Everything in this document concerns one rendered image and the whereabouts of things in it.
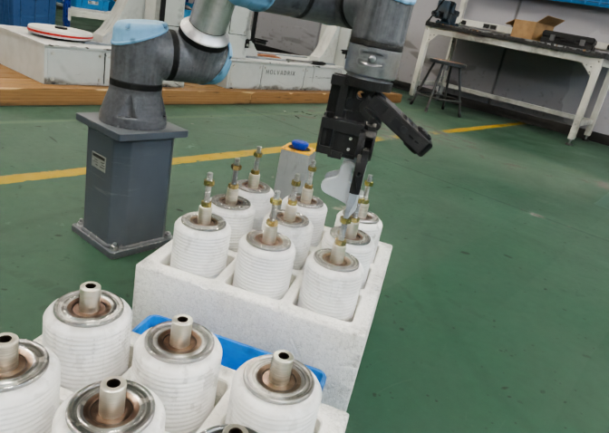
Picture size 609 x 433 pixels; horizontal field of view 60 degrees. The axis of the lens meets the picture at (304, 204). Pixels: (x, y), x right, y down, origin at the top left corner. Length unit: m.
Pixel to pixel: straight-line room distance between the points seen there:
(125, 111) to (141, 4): 1.95
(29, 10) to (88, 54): 2.44
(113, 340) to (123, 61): 0.74
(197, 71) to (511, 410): 0.97
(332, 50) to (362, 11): 3.68
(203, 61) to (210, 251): 0.53
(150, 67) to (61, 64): 1.58
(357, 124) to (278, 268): 0.26
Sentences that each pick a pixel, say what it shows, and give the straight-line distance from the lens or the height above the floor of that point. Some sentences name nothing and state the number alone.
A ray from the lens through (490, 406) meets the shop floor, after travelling 1.10.
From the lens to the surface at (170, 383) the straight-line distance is 0.58.
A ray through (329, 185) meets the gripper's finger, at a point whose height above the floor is 0.38.
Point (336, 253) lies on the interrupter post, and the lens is 0.83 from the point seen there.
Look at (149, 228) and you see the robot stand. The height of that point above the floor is 0.05.
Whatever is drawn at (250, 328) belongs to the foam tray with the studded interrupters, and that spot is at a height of 0.13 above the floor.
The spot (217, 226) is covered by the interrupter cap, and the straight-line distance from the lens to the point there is 0.89.
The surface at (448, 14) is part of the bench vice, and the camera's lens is 5.34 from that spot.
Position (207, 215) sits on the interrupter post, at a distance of 0.89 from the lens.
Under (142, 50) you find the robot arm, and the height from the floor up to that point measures 0.47.
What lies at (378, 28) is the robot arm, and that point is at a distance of 0.73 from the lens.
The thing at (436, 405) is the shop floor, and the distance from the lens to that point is 1.04.
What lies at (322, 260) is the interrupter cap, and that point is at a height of 0.25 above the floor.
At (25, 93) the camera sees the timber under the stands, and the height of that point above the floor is 0.05.
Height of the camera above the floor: 0.61
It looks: 20 degrees down
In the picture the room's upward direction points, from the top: 11 degrees clockwise
